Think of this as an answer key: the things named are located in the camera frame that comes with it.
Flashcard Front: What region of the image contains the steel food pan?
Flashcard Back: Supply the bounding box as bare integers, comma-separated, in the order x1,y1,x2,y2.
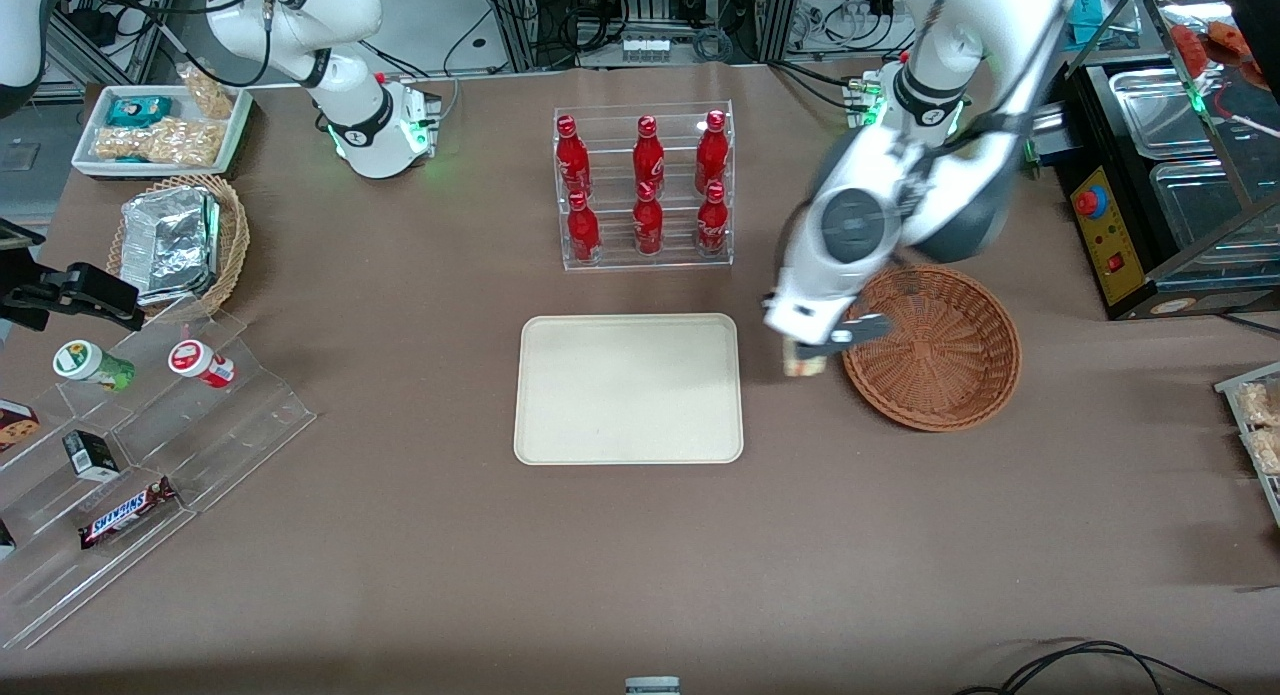
1150,160,1280,268
1108,67,1216,162

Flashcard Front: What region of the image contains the grey metal snack tray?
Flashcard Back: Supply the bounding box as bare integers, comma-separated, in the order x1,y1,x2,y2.
1215,363,1280,528

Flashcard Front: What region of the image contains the clear acrylic bottle rack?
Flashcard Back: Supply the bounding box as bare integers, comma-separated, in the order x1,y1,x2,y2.
553,100,735,271

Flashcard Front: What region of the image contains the black floor cable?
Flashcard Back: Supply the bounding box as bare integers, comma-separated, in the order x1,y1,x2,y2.
955,640,1233,695

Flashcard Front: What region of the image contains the triangle sandwich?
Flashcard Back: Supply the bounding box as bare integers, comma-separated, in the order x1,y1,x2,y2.
783,340,829,379

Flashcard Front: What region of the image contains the green lidded cup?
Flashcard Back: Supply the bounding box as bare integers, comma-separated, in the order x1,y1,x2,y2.
53,340,136,393

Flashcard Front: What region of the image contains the red lidded cup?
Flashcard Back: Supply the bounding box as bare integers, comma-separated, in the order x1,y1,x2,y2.
168,340,238,389

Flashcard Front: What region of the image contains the white snack tray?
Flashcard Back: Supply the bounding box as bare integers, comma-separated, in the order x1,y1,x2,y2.
72,83,254,181

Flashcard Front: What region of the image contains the large clear peanut snack bag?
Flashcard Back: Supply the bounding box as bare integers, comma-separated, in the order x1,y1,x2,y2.
93,118,223,168

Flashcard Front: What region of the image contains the orange fried food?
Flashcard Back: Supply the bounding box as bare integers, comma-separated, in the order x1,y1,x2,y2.
1172,20,1256,72

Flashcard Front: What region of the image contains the brown cookie box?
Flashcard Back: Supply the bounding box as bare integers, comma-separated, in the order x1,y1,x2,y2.
0,400,42,452

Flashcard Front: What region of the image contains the silver foil package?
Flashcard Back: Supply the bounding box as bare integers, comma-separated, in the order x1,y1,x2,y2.
120,185,221,306

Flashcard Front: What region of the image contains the light wicker basket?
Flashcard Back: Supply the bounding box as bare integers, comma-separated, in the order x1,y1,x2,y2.
105,173,251,321

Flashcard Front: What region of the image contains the teal snack packet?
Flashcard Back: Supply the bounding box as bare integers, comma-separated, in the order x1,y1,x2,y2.
105,95,173,128

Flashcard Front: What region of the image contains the silver metal cylinder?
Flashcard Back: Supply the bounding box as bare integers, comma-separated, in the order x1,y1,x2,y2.
1020,105,1069,181

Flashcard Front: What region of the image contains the small clear peanut snack bag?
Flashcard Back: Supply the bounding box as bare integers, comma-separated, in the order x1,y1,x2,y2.
178,63,236,121

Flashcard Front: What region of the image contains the small black box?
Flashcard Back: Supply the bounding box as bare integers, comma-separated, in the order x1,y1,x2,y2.
62,430,121,482

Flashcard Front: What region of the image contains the cream plastic tray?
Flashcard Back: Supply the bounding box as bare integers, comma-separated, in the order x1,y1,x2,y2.
513,313,744,466

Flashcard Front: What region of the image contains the black food warmer yellow panel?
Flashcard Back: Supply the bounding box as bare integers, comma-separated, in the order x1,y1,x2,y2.
1060,0,1280,322

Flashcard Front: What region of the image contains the brown round wicker basket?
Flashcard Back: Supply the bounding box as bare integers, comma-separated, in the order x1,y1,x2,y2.
840,265,1023,433

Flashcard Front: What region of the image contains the aluminium frame rack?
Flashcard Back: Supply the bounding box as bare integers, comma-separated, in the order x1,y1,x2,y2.
485,0,801,71

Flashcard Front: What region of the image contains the red cola bottle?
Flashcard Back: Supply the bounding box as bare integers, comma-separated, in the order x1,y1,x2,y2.
555,115,591,198
695,110,729,191
632,115,666,194
697,181,729,256
567,190,601,264
633,182,664,256

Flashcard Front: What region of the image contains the snickers chocolate bar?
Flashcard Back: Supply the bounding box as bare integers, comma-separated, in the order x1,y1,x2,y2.
80,477,181,550

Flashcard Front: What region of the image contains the clear acrylic stepped stand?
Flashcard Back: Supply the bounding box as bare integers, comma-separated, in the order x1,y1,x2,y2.
0,305,317,651

